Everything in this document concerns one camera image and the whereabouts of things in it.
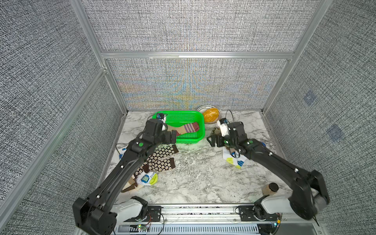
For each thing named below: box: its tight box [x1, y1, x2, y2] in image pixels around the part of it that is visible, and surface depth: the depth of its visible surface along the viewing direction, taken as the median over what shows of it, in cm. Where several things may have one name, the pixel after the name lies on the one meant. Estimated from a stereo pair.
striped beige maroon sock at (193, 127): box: [166, 121, 201, 137], surface depth 108 cm
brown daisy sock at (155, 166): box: [133, 157, 176, 179], surface depth 91 cm
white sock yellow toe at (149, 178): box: [136, 171, 159, 186], surface depth 85 cm
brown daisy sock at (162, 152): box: [146, 144, 180, 164], surface depth 97 cm
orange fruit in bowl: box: [202, 107, 219, 123], surface depth 111 cm
